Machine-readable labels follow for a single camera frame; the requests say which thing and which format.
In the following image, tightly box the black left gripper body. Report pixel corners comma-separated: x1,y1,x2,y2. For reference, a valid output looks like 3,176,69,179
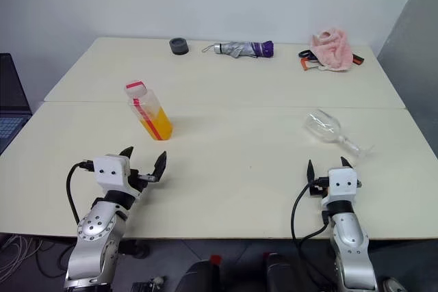
127,168,162,194

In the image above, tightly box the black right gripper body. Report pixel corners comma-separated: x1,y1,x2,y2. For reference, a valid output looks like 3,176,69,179
309,176,331,198

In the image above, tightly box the clear wine glass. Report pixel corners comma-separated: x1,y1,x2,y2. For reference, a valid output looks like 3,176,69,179
305,109,376,160

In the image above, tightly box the plastic bottle with orange liquid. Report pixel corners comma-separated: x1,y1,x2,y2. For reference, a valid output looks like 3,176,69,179
123,79,175,142

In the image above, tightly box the black table leg base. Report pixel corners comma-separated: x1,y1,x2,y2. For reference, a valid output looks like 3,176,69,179
118,238,151,261

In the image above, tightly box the dark rounded shape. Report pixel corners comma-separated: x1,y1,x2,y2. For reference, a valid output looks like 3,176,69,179
262,252,304,292
173,258,227,292

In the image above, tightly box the pink fluffy towel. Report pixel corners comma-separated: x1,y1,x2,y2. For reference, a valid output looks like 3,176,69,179
309,29,355,72

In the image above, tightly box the grey shoe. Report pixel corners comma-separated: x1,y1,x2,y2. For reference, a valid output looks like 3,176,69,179
382,276,400,292

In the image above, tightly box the dark laptop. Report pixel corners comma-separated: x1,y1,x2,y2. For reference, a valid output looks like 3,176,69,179
0,53,34,156

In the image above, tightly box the folded silver purple umbrella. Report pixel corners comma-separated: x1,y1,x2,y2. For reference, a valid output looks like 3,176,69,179
201,40,275,59

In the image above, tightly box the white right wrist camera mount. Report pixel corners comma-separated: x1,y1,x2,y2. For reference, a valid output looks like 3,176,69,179
327,167,361,203

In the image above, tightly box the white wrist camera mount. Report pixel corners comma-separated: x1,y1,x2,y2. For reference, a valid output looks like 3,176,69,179
327,167,361,203
92,155,144,201

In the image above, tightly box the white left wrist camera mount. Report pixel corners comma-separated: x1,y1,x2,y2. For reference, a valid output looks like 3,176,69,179
92,155,144,201

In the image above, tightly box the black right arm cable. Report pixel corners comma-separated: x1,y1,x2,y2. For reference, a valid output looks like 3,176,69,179
291,176,331,249

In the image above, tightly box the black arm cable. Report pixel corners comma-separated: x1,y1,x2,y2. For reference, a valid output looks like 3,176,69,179
66,159,94,225
291,176,331,249

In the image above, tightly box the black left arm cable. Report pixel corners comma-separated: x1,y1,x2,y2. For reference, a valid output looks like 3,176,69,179
66,159,94,225

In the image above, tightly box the orange handled tool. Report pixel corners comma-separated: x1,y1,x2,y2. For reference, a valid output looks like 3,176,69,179
300,57,324,73

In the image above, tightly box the black floor cable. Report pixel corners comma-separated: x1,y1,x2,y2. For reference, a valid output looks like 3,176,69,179
36,242,71,278

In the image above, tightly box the white cable bundle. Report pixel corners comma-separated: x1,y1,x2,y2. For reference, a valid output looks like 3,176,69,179
0,233,46,263

